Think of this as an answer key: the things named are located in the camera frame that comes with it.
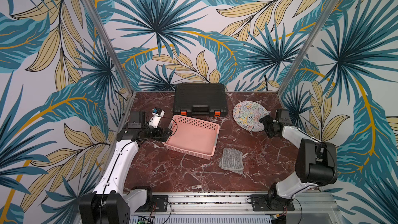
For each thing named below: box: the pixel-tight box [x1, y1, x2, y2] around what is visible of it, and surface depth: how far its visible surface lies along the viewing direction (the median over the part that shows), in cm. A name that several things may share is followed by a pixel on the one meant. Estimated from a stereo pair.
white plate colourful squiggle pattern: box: [232, 100, 270, 133], surface depth 109 cm
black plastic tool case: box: [172, 82, 229, 118], surface depth 106 cm
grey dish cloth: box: [218, 147, 247, 178], surface depth 87 cm
